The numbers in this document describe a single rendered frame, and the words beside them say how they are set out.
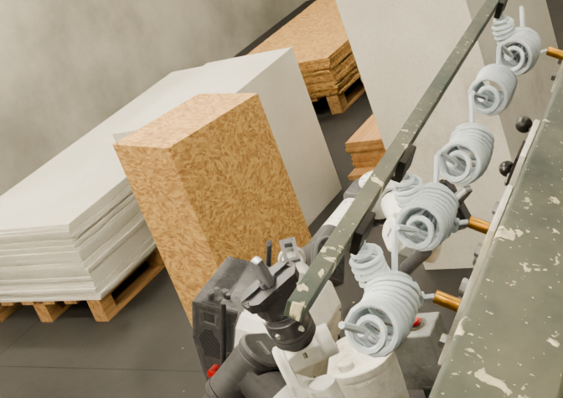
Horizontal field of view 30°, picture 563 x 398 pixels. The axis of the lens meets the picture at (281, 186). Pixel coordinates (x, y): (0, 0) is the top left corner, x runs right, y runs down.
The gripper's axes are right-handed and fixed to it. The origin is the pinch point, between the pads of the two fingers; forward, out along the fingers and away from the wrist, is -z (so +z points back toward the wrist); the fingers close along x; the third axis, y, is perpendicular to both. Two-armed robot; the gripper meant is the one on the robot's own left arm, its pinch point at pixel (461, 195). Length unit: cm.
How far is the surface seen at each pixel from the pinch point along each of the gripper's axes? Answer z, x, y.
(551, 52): -58, 2, 20
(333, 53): 359, -277, -296
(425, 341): 60, 15, -19
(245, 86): 253, -194, -138
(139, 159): 182, -122, -24
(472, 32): -65, 0, 43
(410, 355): 67, 16, -17
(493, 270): -94, 46, 90
